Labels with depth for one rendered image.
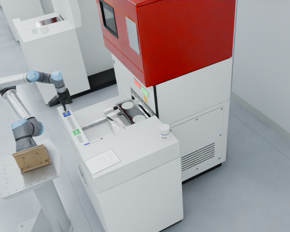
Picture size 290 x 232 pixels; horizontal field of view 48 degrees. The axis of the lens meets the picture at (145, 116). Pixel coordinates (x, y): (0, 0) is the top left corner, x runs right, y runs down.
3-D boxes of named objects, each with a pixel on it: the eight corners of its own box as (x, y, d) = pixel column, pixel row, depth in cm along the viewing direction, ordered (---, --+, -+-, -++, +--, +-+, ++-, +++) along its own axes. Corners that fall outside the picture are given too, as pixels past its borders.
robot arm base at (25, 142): (14, 153, 224) (10, 139, 225) (18, 155, 238) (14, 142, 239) (37, 146, 228) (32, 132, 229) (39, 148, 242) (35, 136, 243)
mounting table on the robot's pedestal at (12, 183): (8, 210, 225) (1, 198, 217) (2, 168, 258) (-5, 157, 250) (71, 184, 238) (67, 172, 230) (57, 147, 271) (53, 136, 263)
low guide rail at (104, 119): (135, 108, 280) (135, 105, 278) (136, 109, 279) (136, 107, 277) (79, 130, 265) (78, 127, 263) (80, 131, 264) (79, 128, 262)
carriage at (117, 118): (113, 111, 275) (112, 108, 273) (130, 136, 248) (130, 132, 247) (104, 114, 273) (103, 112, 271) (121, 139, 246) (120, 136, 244)
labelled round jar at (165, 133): (167, 132, 230) (166, 122, 224) (172, 138, 225) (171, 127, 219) (158, 136, 228) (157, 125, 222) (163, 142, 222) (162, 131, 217)
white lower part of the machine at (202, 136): (182, 123, 387) (179, 61, 336) (225, 166, 327) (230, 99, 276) (127, 145, 366) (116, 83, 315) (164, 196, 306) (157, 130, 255)
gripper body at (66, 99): (72, 103, 253) (69, 90, 246) (62, 107, 250) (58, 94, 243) (70, 99, 259) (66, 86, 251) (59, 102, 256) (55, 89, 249)
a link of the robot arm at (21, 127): (11, 141, 230) (5, 123, 232) (24, 140, 243) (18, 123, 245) (24, 135, 227) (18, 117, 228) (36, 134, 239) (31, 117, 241)
